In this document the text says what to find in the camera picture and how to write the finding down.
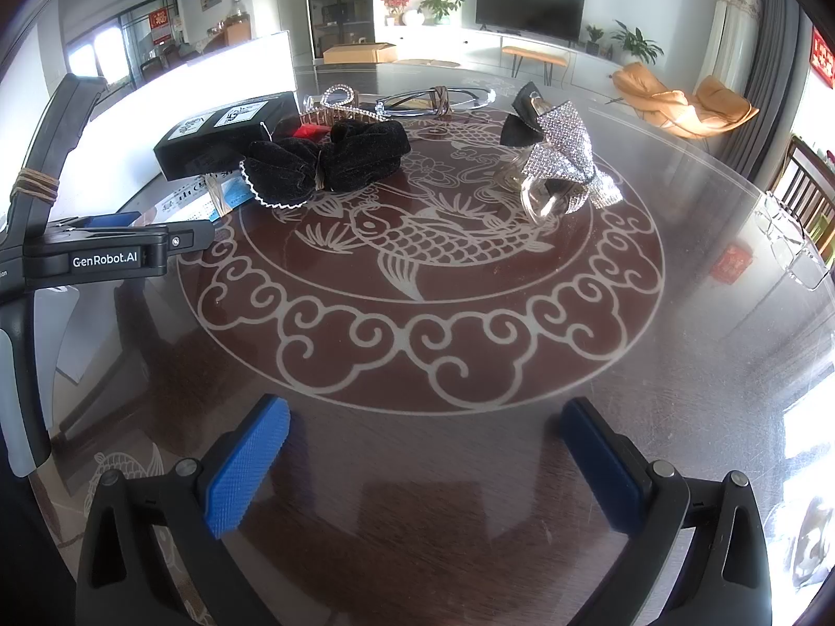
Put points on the white sheer curtain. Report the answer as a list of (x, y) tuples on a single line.
[(734, 26)]

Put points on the dark wooden chair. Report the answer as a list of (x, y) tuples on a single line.
[(805, 192)]

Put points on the wooden sideboard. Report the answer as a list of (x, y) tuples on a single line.
[(231, 32)]

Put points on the grey curtain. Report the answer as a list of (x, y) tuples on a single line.
[(776, 65)]

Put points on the red flowers in vase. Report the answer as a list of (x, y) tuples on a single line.
[(396, 3)]

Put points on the black television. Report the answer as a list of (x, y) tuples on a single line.
[(528, 6)]

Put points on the small potted plant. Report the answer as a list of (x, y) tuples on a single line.
[(594, 36)]

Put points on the white television cabinet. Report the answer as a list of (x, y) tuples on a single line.
[(456, 42)]

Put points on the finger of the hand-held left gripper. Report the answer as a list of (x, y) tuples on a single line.
[(189, 237), (111, 219)]

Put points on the red hair clip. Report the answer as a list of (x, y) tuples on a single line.
[(305, 133)]

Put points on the black velvet hair bow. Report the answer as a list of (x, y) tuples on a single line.
[(359, 150)]

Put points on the red wall decoration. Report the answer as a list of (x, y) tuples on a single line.
[(823, 59)]

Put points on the rhinestone bow hair clip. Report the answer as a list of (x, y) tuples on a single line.
[(567, 143)]

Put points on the large white box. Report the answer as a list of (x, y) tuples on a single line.
[(196, 78)]

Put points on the green potted plant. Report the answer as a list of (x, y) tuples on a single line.
[(442, 5)]

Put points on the black bow hair clip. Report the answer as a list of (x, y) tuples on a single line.
[(522, 127)]

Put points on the rhinestone loop hair clip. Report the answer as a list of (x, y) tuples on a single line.
[(336, 96)]

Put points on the red square paper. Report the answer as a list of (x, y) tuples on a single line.
[(730, 264)]

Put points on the glass jar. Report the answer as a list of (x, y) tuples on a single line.
[(239, 6)]

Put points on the wooden bench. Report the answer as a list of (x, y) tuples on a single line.
[(535, 54)]

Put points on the orange lounge chair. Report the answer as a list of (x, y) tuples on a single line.
[(717, 107), (642, 88)]

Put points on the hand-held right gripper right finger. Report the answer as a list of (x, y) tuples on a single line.
[(600, 469)]

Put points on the tan rubber band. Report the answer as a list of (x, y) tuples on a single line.
[(36, 184)]

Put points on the large leafy potted plant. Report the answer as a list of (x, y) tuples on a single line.
[(636, 42)]

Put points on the blue white paper packet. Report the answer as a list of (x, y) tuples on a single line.
[(189, 199)]

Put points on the clear claw clip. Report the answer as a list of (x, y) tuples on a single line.
[(545, 199)]

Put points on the black box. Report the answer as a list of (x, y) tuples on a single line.
[(215, 143)]

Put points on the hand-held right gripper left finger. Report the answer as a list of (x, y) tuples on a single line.
[(248, 463)]

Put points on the red door poster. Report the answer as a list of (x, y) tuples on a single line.
[(163, 26)]

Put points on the glass display cabinet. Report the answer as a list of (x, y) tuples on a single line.
[(339, 0)]

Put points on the round glass desktop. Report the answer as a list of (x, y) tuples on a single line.
[(456, 469)]

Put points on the cardboard box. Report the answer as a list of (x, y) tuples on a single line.
[(359, 52)]

